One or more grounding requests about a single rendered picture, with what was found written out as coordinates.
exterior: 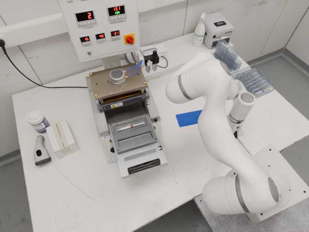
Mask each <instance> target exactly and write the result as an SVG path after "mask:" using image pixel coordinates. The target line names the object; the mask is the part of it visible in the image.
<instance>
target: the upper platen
mask: <svg viewBox="0 0 309 232"><path fill-rule="evenodd" d="M139 94H142V91H141V90H137V91H133V92H129V93H125V94H121V95H117V96H113V97H109V98H105V99H102V100H103V103H107V102H111V101H115V100H119V99H123V98H127V97H131V96H135V95H139Z"/></svg>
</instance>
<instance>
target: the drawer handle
mask: <svg viewBox="0 0 309 232"><path fill-rule="evenodd" d="M156 164H157V165H160V159H159V158H157V159H154V160H151V161H148V162H144V163H141V164H138V165H135V166H132V167H129V168H128V169H127V170H128V173H129V175H130V174H131V173H132V172H135V171H138V170H141V169H144V168H147V167H150V166H153V165H156Z"/></svg>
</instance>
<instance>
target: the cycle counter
mask: <svg viewBox="0 0 309 232"><path fill-rule="evenodd" d="M78 17H79V20H80V21H81V20H87V19H92V14H91V12H87V13H81V14H78Z"/></svg>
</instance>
